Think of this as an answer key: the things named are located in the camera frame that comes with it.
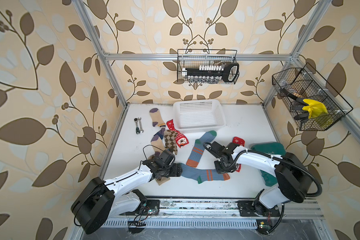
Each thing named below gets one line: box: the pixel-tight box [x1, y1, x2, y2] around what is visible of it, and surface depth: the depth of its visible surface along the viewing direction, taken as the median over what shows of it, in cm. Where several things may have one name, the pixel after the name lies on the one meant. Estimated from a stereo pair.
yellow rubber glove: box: [302, 98, 329, 119], surface depth 67 cm
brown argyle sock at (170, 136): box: [164, 129, 178, 155], surface depth 101 cm
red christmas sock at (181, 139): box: [166, 119, 190, 148], surface depth 101 cm
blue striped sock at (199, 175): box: [180, 163, 231, 184], surface depth 86 cm
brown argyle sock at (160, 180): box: [154, 177, 170, 186], surface depth 85 cm
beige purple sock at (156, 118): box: [149, 108, 166, 128], surface depth 114 cm
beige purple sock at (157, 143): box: [147, 127, 166, 160], surface depth 101 cm
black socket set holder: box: [182, 62, 240, 83], surface depth 86 cm
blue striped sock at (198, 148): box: [186, 130, 217, 168], surface depth 96 cm
